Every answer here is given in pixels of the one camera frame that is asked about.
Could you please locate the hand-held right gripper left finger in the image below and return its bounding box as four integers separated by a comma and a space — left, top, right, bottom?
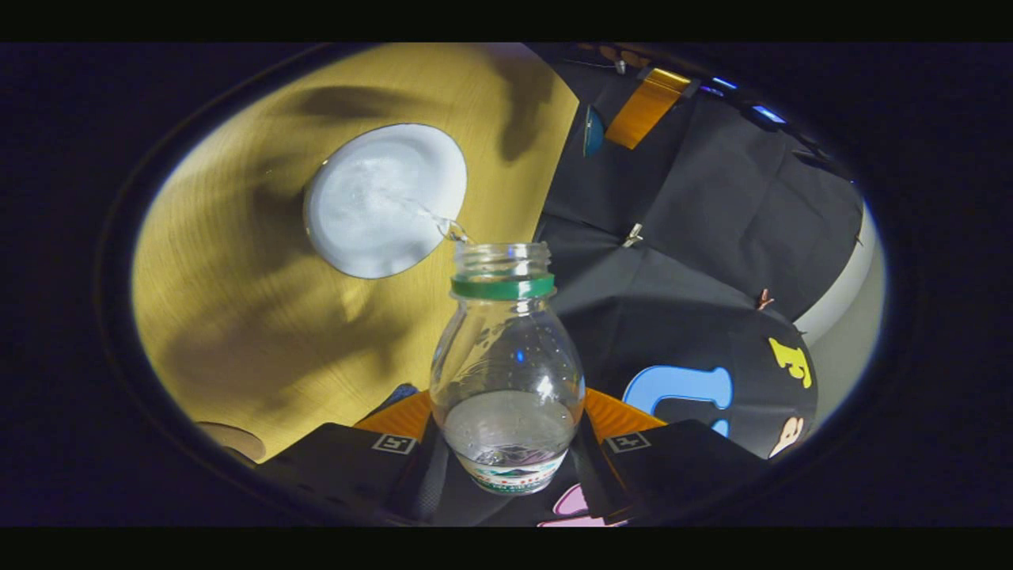
253, 388, 452, 527

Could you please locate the round brown coaster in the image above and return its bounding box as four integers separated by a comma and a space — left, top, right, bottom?
194, 421, 267, 464

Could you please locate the white teacup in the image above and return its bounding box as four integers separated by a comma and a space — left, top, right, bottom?
303, 123, 469, 279

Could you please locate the clear plastic water bottle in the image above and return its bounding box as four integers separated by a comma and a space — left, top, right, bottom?
429, 240, 586, 496

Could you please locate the blue towel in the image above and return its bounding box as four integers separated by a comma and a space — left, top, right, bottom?
372, 383, 420, 412

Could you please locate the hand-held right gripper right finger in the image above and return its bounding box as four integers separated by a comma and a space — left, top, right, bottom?
570, 386, 770, 525

